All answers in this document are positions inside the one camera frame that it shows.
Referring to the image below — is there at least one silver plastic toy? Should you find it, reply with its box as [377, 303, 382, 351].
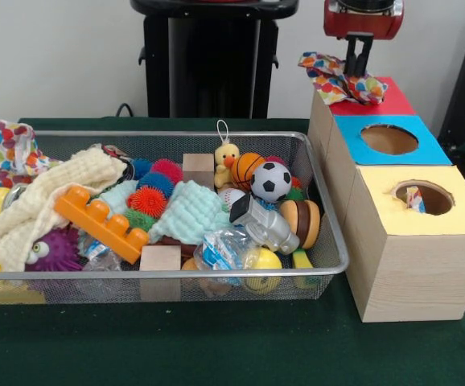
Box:
[228, 192, 300, 255]

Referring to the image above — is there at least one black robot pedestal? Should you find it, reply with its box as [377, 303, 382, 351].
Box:
[130, 0, 300, 120]

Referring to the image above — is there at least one small orange basketball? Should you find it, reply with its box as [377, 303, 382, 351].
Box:
[230, 152, 266, 191]

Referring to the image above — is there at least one orange plastic building block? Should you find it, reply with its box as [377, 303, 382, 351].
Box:
[53, 185, 150, 265]

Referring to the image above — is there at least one yellow rubber duck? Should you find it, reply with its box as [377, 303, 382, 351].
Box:
[213, 119, 241, 189]

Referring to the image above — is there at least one toy hamburger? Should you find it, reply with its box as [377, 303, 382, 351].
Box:
[279, 199, 321, 248]

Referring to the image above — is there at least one wooden box with three holes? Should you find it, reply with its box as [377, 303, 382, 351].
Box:
[307, 75, 465, 324]

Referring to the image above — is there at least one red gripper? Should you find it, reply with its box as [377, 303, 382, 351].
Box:
[323, 0, 405, 77]

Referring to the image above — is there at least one colourful dotted cloth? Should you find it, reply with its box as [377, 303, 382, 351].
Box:
[0, 119, 63, 188]
[407, 185, 426, 214]
[298, 51, 389, 106]

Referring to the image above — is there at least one mint green waffle cloth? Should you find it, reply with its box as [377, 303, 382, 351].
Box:
[95, 179, 232, 245]

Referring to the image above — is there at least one cream waffle cloth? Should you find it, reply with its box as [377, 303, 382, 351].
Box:
[0, 146, 129, 273]

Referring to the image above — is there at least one small wooden cube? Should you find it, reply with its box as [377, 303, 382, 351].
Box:
[182, 153, 216, 190]

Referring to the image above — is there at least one small black white soccer ball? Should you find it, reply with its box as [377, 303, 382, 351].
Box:
[250, 161, 293, 203]

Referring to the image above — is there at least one silver wire mesh bin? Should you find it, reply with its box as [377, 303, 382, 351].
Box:
[0, 129, 351, 306]

